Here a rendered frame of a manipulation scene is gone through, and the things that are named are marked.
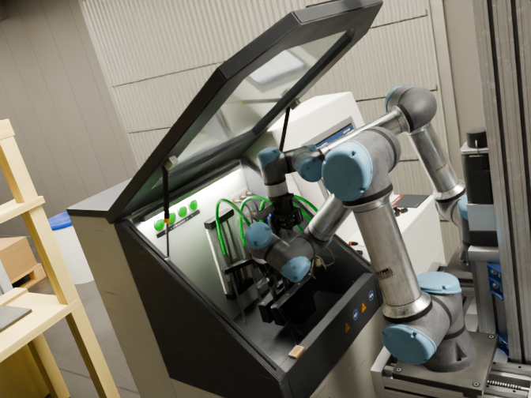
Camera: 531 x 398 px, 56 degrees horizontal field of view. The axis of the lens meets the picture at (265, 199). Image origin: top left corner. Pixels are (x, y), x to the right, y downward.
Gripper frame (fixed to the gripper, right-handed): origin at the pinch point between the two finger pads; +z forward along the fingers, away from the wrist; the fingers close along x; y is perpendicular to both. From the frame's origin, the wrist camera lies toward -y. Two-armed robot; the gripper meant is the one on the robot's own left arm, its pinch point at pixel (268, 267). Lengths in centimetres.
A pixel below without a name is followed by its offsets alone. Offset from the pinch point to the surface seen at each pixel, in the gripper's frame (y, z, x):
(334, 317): 22.5, 18.5, 11.6
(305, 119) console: -58, 26, 52
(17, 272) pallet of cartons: -249, 316, -201
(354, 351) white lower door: 34, 36, 13
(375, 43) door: -122, 93, 144
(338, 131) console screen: -54, 43, 67
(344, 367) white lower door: 36.9, 32.7, 6.4
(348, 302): 19.5, 24.2, 20.0
